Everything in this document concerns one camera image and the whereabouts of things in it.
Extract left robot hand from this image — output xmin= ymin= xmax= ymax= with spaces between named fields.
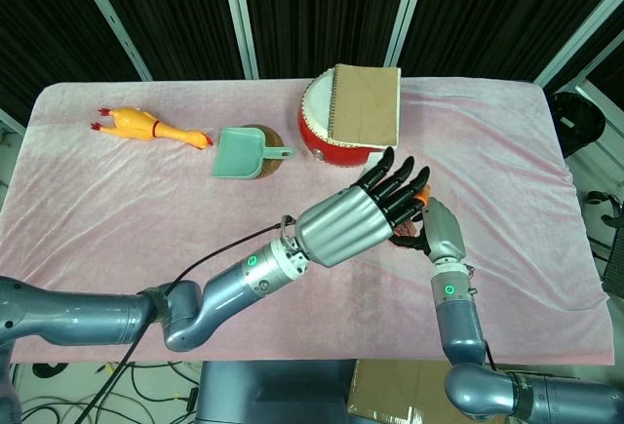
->
xmin=295 ymin=146 xmax=433 ymax=268

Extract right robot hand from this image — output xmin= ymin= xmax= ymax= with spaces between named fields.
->
xmin=392 ymin=188 xmax=467 ymax=263

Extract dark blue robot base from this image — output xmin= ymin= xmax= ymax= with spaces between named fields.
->
xmin=194 ymin=360 xmax=358 ymax=424

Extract brown cardboard box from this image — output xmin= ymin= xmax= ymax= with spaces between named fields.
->
xmin=346 ymin=359 xmax=514 ymax=424

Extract red drum with studs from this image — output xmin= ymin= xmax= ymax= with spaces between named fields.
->
xmin=296 ymin=66 xmax=387 ymax=171

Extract round woven brown coaster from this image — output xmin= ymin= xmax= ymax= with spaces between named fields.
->
xmin=240 ymin=123 xmax=285 ymax=181

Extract green plastic dustpan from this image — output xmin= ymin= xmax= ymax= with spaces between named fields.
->
xmin=210 ymin=126 xmax=297 ymax=182

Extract folded beige cloth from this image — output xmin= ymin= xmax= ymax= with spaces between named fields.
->
xmin=327 ymin=63 xmax=404 ymax=148

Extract black wheeled chair base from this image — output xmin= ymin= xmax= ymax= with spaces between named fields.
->
xmin=586 ymin=189 xmax=624 ymax=294

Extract black stool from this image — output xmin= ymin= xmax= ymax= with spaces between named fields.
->
xmin=550 ymin=92 xmax=607 ymax=158

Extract pink plush tablecloth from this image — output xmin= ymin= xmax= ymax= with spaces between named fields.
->
xmin=0 ymin=77 xmax=617 ymax=366

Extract yellow rubber chicken toy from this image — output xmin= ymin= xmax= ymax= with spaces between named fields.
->
xmin=90 ymin=106 xmax=215 ymax=151

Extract black robot hand cable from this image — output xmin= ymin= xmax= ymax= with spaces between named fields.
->
xmin=81 ymin=215 xmax=297 ymax=424

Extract white metal frame post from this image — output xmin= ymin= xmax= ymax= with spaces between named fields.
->
xmin=217 ymin=0 xmax=261 ymax=81
xmin=532 ymin=0 xmax=624 ymax=88
xmin=66 ymin=0 xmax=154 ymax=84
xmin=383 ymin=0 xmax=433 ymax=70

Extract grey floor cable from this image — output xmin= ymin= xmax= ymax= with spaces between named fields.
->
xmin=19 ymin=385 xmax=197 ymax=424

